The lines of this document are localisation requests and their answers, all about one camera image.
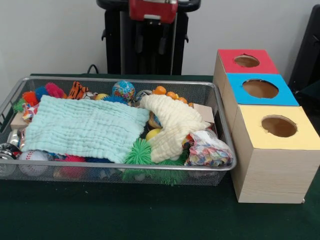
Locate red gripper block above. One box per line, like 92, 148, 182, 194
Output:
129, 0, 178, 55

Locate orange tiger plush toy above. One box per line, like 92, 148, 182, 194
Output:
67, 81, 94, 100

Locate shallow clear mesh bin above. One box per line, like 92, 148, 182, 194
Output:
0, 76, 237, 187

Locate wooden box with three holes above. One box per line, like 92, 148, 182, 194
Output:
213, 48, 320, 204

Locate orange toy building blocks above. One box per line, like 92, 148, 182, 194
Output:
152, 86, 195, 107

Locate blue globe ball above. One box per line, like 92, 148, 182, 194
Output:
112, 80, 136, 102

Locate cream yellow muslin cloth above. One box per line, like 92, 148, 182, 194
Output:
140, 94, 210, 164

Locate small yellow ball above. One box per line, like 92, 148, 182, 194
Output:
145, 128, 162, 142

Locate pink spiky ball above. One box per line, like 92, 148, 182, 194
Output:
45, 82, 66, 99

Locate mint green muslin cloth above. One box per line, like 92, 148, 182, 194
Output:
22, 95, 151, 164

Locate green spiky ball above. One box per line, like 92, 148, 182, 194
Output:
123, 138, 152, 166

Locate colourful printed packet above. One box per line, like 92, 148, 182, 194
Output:
185, 131, 234, 167

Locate black upright panel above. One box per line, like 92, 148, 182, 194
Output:
289, 5, 320, 94

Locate white baseball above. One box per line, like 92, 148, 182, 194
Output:
18, 150, 51, 177

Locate dark green table cloth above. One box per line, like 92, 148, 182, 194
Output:
0, 74, 320, 240

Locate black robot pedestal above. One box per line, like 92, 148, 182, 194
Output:
96, 0, 202, 76

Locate black cable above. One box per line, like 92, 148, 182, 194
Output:
87, 63, 100, 76

